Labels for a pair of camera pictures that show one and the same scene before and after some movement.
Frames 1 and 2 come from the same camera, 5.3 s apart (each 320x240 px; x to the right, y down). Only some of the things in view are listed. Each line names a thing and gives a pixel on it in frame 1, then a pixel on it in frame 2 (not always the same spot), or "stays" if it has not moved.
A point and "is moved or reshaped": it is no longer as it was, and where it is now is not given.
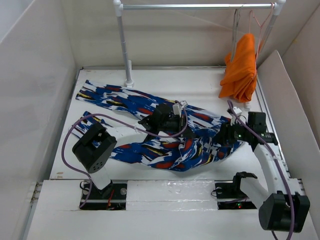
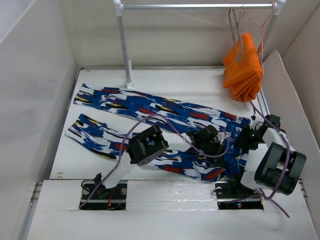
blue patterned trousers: [171, 136] is moved or reshaped
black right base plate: [230, 196] stays
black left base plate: [112, 197] stays
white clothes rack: [277, 6] stays
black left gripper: [181, 123] → [219, 148]
